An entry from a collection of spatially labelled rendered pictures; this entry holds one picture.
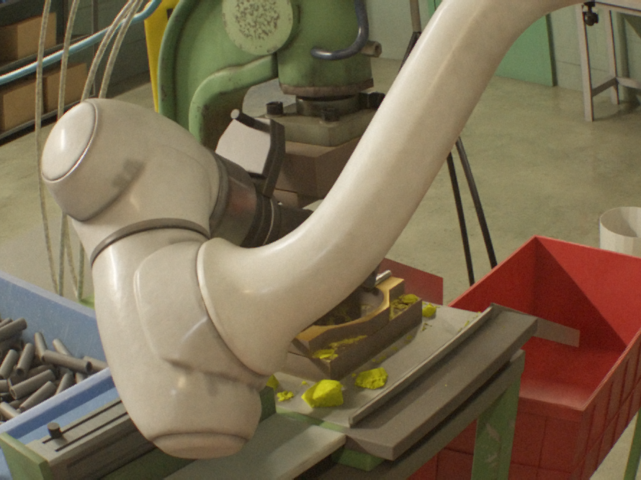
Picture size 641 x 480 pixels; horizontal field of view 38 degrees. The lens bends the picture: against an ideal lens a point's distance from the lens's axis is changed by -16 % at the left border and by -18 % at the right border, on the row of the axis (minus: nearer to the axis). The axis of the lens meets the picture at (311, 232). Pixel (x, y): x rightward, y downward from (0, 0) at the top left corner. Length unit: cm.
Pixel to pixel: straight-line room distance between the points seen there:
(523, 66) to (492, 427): 585
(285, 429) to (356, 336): 15
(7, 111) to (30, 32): 57
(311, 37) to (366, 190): 30
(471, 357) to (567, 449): 44
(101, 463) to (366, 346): 36
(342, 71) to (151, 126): 25
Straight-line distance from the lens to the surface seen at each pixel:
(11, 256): 162
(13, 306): 126
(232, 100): 112
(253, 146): 94
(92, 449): 84
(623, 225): 345
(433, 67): 71
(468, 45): 72
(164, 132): 81
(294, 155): 96
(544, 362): 202
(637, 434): 208
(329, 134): 97
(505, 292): 196
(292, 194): 98
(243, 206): 88
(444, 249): 404
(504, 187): 472
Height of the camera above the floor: 150
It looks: 21 degrees down
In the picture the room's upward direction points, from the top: 4 degrees counter-clockwise
